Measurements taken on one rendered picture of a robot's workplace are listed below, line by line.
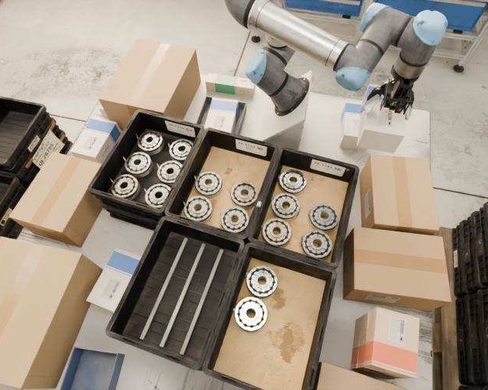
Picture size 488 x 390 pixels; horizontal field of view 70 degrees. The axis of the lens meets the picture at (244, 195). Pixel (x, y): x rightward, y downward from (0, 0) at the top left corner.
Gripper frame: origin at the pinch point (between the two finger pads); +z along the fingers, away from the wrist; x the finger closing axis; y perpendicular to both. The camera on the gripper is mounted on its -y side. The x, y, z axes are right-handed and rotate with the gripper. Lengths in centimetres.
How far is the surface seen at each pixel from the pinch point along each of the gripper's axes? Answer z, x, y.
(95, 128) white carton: 32, -114, 5
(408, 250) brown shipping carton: 24.8, 18.3, 34.6
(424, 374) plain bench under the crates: 41, 30, 70
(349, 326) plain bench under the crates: 41, 5, 61
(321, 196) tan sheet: 27.8, -12.8, 19.3
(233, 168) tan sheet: 28, -48, 14
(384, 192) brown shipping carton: 24.9, 9.3, 13.7
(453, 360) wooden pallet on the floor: 96, 67, 54
